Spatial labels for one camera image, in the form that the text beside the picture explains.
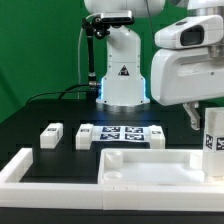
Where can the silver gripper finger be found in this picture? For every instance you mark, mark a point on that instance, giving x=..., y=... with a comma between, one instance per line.
x=191, y=109

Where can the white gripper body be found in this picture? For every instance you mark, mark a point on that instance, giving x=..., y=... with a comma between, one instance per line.
x=182, y=76

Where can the white desk top tray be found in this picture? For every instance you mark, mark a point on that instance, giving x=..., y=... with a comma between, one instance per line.
x=153, y=167

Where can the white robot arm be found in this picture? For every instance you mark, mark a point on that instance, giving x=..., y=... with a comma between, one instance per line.
x=123, y=87

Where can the fiducial marker sheet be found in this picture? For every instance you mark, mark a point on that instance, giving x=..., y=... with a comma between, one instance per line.
x=120, y=133

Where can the white U-shaped fence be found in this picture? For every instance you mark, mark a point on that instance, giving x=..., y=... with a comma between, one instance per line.
x=15, y=193

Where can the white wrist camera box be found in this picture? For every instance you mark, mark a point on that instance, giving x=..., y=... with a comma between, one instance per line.
x=190, y=32

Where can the silver camera on mount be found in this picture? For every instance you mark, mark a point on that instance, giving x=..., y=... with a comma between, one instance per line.
x=117, y=17

